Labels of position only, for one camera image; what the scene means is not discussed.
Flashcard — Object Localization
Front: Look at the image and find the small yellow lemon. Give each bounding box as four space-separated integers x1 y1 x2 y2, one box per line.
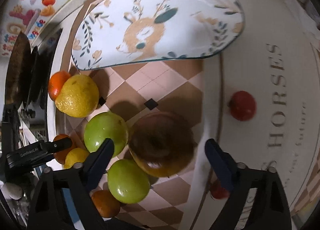
63 148 90 169

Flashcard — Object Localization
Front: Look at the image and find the red cherry tomato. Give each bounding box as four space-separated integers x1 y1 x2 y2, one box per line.
228 91 257 122
209 180 230 200

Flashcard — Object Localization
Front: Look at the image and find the orange mandarin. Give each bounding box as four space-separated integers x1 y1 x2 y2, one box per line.
53 134 76 165
48 71 71 101

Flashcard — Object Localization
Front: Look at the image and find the green apple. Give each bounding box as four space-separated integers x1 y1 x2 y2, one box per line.
107 159 150 204
84 111 129 157

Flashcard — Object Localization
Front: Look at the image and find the dark orange bottom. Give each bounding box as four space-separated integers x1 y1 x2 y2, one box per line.
91 190 120 218

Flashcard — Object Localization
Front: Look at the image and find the brown red apple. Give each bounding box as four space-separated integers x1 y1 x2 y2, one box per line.
128 111 196 177

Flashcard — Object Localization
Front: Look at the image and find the large yellow lemon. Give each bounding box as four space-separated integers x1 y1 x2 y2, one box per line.
55 74 100 118

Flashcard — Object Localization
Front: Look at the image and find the orange mandarin top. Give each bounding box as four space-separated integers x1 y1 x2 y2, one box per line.
48 71 71 101

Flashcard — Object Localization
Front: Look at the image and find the checkered kitchen mat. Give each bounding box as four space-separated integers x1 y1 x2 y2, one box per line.
57 0 320 230

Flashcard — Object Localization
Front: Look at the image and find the dark frying pan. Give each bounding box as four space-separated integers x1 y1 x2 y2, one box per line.
5 32 32 109

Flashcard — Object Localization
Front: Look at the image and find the black gas stove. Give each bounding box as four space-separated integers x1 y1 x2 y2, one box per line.
23 28 62 109

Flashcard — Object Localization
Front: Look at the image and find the deer pattern oval plate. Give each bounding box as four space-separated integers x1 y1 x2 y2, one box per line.
72 0 245 71

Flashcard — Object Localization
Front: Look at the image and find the white tissue paper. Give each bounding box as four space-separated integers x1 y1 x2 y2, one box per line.
285 0 319 50

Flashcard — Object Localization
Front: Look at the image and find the colourful wall sticker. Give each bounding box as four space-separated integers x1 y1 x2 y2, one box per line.
1 0 57 57

